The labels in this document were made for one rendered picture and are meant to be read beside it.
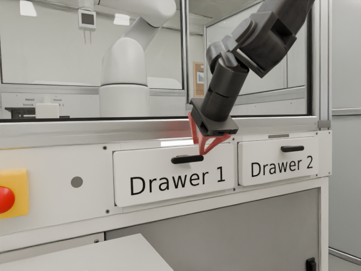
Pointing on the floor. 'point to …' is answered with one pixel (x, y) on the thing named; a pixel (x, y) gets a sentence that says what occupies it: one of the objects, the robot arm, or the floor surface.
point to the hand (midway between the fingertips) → (200, 146)
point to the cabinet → (208, 231)
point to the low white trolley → (97, 258)
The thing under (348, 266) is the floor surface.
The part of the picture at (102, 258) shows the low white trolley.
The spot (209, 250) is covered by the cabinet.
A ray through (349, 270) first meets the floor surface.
